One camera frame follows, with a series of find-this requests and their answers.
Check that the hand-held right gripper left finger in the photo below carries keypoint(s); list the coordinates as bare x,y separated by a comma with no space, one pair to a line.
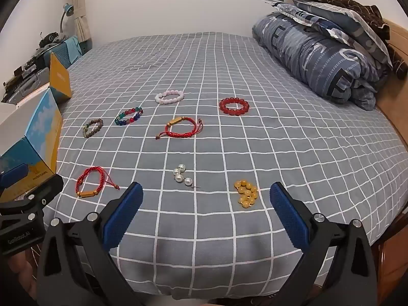
122,216

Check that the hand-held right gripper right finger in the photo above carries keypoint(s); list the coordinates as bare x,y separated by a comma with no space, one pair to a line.
288,220

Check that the black bag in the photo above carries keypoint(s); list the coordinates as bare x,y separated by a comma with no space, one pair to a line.
49,40

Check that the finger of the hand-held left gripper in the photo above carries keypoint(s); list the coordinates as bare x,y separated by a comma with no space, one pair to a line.
38,188
12,172

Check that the beige curtain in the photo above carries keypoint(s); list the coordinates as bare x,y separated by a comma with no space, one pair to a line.
79,12

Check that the grey checked pillow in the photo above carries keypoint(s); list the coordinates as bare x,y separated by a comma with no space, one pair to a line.
360,32

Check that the grey checked bed sheet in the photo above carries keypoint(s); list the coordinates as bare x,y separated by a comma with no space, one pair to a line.
207,63

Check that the brown patterned blanket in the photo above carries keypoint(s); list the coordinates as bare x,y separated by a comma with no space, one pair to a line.
350,3

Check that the grey suitcase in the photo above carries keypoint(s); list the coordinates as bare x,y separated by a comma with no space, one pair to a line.
30,84

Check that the wooden headboard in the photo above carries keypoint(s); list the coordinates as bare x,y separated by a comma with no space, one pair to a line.
395,118

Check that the blue-grey printed folded quilt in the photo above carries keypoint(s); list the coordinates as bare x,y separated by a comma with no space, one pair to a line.
312,60

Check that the blue and yellow cardboard box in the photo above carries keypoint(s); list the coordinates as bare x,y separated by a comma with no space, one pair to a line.
38,134

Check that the teal suitcase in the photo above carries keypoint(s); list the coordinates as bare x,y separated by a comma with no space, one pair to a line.
65,52

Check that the blue desk lamp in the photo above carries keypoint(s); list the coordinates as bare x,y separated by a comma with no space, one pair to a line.
67,8

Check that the person's left hand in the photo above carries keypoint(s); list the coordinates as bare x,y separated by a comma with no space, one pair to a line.
20,271

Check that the dark cluttered devices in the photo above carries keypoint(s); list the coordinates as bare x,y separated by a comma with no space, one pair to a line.
22,70

